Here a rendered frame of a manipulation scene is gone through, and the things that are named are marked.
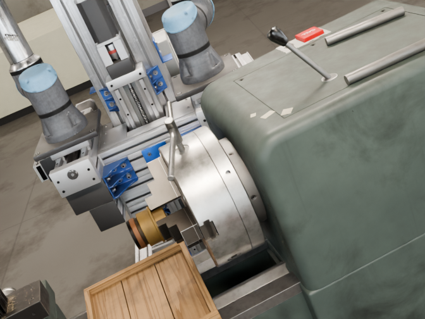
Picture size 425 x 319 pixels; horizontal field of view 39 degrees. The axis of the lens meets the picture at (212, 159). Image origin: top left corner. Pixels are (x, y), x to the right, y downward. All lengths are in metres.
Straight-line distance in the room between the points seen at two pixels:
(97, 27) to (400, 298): 1.22
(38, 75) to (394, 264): 1.20
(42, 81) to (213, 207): 0.88
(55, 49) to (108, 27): 5.23
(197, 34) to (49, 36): 5.35
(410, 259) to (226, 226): 0.44
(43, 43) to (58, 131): 5.25
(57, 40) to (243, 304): 6.01
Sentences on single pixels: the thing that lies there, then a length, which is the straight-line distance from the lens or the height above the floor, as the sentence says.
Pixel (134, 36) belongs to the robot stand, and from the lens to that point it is 2.12.
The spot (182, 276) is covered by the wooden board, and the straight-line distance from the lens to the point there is 1.58.
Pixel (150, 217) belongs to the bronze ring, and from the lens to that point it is 1.40.
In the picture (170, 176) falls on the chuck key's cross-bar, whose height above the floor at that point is 1.30.
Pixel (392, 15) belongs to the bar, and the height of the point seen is 1.27.
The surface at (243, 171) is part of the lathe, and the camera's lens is 1.35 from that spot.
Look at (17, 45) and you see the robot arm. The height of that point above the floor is 1.47.
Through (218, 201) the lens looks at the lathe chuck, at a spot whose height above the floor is 1.14.
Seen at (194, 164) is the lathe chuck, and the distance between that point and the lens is 1.31.
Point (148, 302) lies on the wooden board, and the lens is 1.56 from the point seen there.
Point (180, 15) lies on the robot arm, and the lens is 1.92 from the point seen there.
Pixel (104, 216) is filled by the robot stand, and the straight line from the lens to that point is 2.03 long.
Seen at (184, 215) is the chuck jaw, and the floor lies 1.10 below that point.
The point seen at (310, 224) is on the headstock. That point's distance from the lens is 1.31.
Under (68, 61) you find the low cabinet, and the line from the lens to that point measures 7.26.
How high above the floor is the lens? 1.76
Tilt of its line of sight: 25 degrees down
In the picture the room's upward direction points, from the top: 24 degrees counter-clockwise
